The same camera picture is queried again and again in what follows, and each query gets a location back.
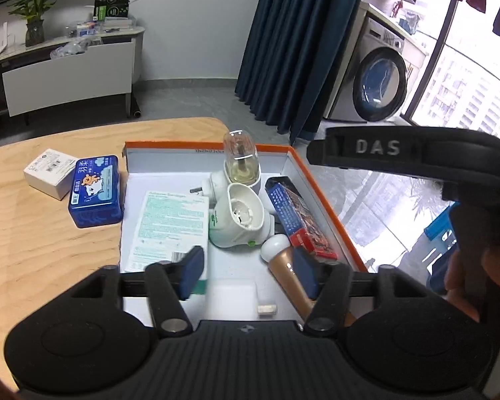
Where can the red and blue card box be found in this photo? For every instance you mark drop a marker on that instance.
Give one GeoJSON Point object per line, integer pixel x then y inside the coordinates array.
{"type": "Point", "coordinates": [296, 218]}

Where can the clear glass liquid bottle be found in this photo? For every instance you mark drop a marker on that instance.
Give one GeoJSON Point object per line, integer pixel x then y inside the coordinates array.
{"type": "Point", "coordinates": [242, 162]}

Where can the potted green plant glass vase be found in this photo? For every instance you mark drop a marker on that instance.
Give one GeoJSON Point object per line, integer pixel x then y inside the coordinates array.
{"type": "Point", "coordinates": [32, 11]}

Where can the orange rimmed white tray box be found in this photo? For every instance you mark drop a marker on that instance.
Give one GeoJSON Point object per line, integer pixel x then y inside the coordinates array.
{"type": "Point", "coordinates": [178, 167]}

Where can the copper tube white cap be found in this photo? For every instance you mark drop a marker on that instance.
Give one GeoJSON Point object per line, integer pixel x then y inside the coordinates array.
{"type": "Point", "coordinates": [277, 252]}

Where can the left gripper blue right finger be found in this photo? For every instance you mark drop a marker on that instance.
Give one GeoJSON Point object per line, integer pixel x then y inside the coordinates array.
{"type": "Point", "coordinates": [308, 271]}

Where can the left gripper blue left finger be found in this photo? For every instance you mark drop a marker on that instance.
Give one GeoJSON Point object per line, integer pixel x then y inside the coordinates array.
{"type": "Point", "coordinates": [189, 270]}

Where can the white cube charger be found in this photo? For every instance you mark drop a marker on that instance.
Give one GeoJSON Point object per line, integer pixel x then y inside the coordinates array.
{"type": "Point", "coordinates": [236, 300]}

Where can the black green display card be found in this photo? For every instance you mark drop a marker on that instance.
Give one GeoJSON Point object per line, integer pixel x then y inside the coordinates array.
{"type": "Point", "coordinates": [110, 9]}

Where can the white plug-in vaporizer device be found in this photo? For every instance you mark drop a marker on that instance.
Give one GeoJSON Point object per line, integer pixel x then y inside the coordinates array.
{"type": "Point", "coordinates": [237, 215]}

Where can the dark blue curtain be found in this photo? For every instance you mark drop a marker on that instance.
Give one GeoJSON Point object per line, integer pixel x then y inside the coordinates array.
{"type": "Point", "coordinates": [291, 59]}

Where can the white labelled carton box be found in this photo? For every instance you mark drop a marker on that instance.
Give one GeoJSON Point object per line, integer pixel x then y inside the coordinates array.
{"type": "Point", "coordinates": [52, 173]}

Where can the person's right hand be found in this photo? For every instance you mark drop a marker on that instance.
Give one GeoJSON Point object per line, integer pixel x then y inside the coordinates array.
{"type": "Point", "coordinates": [462, 283]}

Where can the teal and white box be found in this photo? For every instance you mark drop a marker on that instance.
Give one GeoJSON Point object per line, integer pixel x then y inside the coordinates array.
{"type": "Point", "coordinates": [166, 227]}

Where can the white tv cabinet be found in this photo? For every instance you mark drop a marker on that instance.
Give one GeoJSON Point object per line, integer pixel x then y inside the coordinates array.
{"type": "Point", "coordinates": [32, 80]}

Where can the silver washing machine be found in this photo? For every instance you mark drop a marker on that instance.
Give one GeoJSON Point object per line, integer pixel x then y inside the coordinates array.
{"type": "Point", "coordinates": [379, 68]}

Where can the blue tin box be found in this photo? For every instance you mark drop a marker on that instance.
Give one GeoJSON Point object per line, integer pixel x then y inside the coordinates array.
{"type": "Point", "coordinates": [94, 198]}

